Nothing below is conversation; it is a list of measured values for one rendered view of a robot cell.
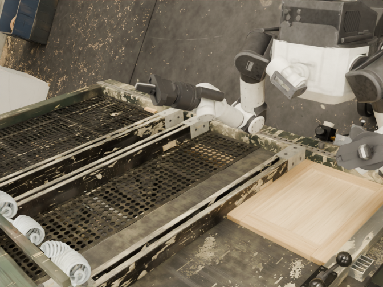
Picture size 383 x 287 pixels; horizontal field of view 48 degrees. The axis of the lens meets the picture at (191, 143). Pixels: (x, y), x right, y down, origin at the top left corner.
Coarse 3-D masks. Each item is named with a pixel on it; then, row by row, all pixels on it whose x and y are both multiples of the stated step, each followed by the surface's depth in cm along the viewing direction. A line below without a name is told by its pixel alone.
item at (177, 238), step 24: (264, 168) 159; (288, 168) 164; (216, 192) 145; (240, 192) 145; (192, 216) 135; (216, 216) 139; (48, 240) 101; (144, 240) 125; (168, 240) 125; (192, 240) 133; (120, 264) 116; (144, 264) 120
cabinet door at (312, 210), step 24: (312, 168) 166; (264, 192) 153; (288, 192) 152; (312, 192) 151; (336, 192) 150; (360, 192) 149; (240, 216) 141; (264, 216) 140; (288, 216) 140; (312, 216) 139; (336, 216) 138; (360, 216) 137; (288, 240) 129; (312, 240) 128; (336, 240) 127
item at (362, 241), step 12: (372, 216) 133; (360, 228) 128; (372, 228) 128; (348, 240) 124; (360, 240) 123; (372, 240) 124; (336, 252) 119; (348, 252) 119; (360, 252) 119; (324, 264) 116
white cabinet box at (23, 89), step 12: (0, 72) 438; (12, 72) 506; (0, 84) 442; (12, 84) 451; (24, 84) 460; (36, 84) 470; (48, 84) 482; (0, 96) 446; (12, 96) 455; (24, 96) 464; (36, 96) 474; (0, 108) 450; (12, 108) 459
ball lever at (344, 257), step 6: (342, 252) 102; (336, 258) 103; (342, 258) 101; (348, 258) 101; (336, 264) 104; (342, 264) 101; (348, 264) 101; (330, 270) 107; (318, 276) 109; (324, 276) 109
